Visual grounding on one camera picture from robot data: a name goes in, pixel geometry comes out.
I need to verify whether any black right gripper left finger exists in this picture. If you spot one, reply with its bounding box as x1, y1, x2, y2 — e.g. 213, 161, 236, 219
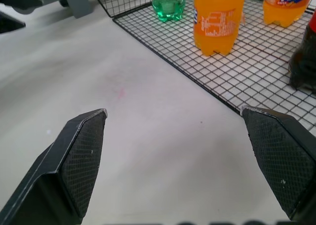
0, 108, 109, 225

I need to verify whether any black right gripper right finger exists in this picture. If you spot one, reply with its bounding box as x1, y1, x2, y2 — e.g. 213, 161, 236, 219
240, 106, 316, 222

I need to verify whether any dark cola bottle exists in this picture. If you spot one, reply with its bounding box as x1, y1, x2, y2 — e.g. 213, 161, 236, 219
288, 9, 316, 91

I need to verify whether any orange soda bottle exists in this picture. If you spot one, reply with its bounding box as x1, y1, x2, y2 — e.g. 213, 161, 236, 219
193, 0, 246, 57
262, 0, 316, 28

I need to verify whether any green soda bottle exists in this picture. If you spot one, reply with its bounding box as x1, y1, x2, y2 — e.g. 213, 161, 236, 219
152, 0, 186, 22

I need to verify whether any black wire grid rack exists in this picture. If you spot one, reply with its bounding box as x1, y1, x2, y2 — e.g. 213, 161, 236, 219
88, 0, 316, 131

